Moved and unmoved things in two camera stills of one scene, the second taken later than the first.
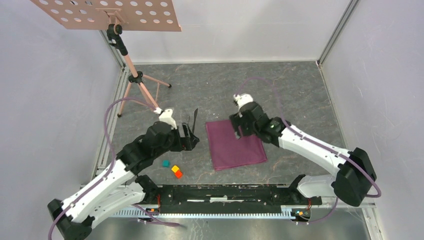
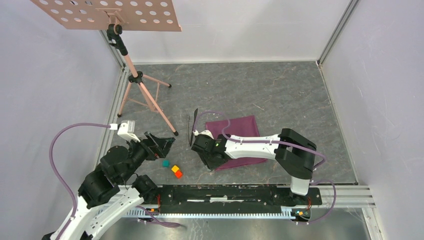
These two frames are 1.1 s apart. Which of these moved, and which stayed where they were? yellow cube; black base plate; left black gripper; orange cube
Moved: left black gripper
Stayed: orange cube; black base plate; yellow cube
